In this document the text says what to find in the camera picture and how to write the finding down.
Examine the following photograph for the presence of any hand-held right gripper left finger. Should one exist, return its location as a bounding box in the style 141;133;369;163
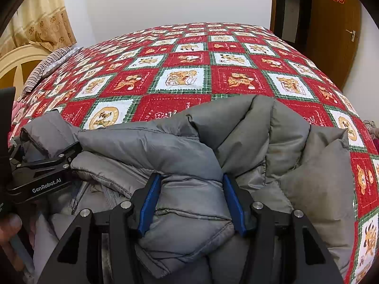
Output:
37;173;162;284

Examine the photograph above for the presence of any red checked printed quilt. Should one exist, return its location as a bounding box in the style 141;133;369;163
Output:
9;22;379;284

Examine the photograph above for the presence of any beige patterned curtain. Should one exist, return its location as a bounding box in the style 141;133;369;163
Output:
0;0;77;58

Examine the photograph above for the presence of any cream and brown headboard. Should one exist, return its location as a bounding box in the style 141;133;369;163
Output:
0;44;52;88

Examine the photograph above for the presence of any striped pillow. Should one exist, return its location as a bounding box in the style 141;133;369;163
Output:
23;47;74;93

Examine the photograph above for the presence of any crumpled cloth pile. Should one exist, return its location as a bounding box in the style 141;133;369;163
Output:
364;119;379;156

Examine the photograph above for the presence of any brown wooden door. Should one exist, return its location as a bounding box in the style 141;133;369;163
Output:
308;0;362;91

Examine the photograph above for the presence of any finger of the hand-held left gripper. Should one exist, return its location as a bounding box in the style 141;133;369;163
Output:
10;141;83;168

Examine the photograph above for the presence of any person's left hand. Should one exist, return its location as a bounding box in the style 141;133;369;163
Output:
0;213;23;273

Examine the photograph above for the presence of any grey puffer jacket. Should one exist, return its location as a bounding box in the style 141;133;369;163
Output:
21;95;356;284

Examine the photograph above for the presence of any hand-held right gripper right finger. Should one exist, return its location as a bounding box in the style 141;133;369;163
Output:
222;173;344;284

